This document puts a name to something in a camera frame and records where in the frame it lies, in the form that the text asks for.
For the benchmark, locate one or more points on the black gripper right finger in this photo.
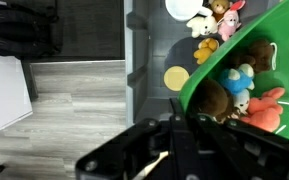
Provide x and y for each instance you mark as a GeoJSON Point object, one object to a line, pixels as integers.
{"type": "Point", "coordinates": [252, 153]}

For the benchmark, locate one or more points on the yellow plush toy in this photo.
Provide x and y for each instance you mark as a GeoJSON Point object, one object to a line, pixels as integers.
{"type": "Point", "coordinates": [205, 49]}

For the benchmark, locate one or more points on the brown plush with loop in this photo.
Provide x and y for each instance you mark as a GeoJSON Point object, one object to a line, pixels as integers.
{"type": "Point", "coordinates": [258, 55]}

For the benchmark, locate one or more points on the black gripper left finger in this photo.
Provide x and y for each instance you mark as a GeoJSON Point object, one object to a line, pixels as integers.
{"type": "Point", "coordinates": [183, 147]}

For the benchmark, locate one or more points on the green plastic bowl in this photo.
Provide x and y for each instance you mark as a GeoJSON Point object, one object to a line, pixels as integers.
{"type": "Point", "coordinates": [273, 25]}

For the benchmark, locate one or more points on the dark brown plush toy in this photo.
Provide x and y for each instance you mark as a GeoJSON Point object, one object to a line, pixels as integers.
{"type": "Point", "coordinates": [213, 99]}

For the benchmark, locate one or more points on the white plush toy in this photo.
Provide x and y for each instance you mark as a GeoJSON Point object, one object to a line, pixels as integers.
{"type": "Point", "coordinates": [202, 26]}

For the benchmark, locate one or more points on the pink plush bunny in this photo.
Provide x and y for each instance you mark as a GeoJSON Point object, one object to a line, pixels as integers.
{"type": "Point", "coordinates": [230, 22]}

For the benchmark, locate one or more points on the grey plastic storage bin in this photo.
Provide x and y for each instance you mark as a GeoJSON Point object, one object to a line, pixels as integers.
{"type": "Point", "coordinates": [154, 42]}

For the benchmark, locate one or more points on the blue plush toy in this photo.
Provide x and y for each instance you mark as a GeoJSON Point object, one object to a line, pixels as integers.
{"type": "Point", "coordinates": [237, 80]}

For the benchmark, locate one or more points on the yellow round disc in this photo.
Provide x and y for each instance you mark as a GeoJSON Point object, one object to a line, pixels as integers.
{"type": "Point", "coordinates": [175, 77]}

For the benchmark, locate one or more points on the brown teddy bear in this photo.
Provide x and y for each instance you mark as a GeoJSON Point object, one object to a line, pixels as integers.
{"type": "Point", "coordinates": [219, 8]}

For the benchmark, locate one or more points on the orange plush toy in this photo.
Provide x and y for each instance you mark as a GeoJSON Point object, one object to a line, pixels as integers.
{"type": "Point", "coordinates": [264, 112]}

